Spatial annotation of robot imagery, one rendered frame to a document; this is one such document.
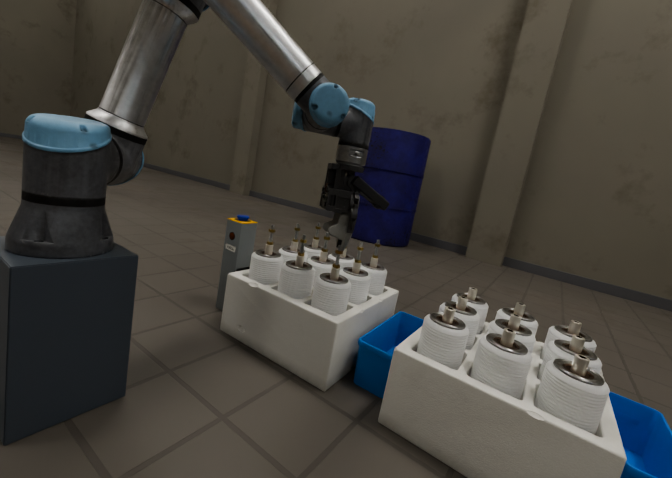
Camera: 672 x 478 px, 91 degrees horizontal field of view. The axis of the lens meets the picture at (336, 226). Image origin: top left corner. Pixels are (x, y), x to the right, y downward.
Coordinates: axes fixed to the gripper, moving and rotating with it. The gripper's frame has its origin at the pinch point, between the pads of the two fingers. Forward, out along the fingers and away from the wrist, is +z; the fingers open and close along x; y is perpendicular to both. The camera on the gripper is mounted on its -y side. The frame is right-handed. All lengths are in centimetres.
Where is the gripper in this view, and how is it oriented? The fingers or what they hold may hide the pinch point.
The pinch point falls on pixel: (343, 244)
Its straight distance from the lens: 85.9
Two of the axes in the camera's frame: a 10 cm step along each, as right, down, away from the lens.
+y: -9.5, -1.3, -3.0
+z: -1.8, 9.7, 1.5
